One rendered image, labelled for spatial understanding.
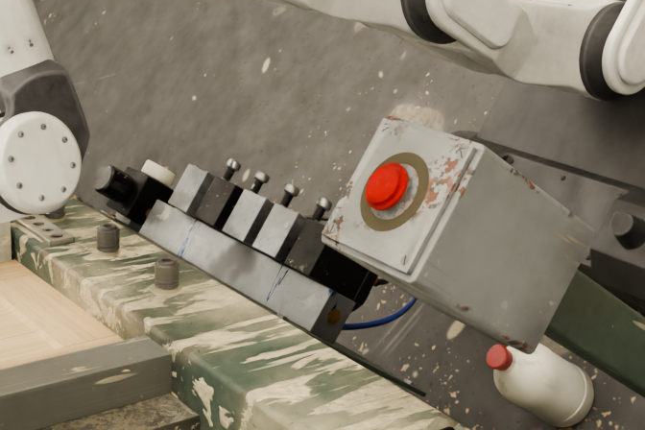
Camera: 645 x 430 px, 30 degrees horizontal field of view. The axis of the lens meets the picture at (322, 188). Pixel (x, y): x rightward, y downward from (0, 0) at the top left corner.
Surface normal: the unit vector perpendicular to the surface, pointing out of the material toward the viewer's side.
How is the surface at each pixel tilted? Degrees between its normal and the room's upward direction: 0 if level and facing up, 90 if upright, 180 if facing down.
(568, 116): 0
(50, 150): 90
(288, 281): 0
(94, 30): 0
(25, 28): 90
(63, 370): 57
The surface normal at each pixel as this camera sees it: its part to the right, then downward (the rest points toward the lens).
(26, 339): 0.04, -0.96
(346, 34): -0.66, -0.41
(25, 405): 0.59, 0.25
